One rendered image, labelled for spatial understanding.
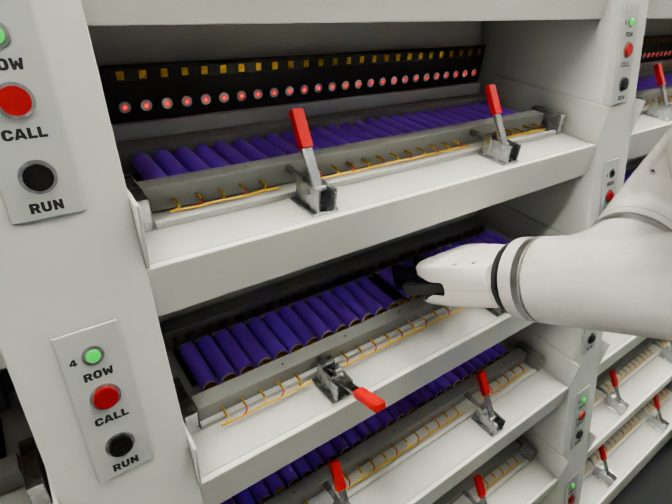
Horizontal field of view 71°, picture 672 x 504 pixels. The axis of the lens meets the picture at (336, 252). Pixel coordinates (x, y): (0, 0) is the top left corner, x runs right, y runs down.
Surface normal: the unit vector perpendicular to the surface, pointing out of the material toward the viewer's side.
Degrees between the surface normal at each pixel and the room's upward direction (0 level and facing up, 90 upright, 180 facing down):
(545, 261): 52
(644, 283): 70
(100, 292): 90
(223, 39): 90
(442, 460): 15
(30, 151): 90
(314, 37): 90
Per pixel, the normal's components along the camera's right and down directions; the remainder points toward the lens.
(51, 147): 0.58, 0.24
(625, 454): 0.07, -0.84
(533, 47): -0.81, 0.26
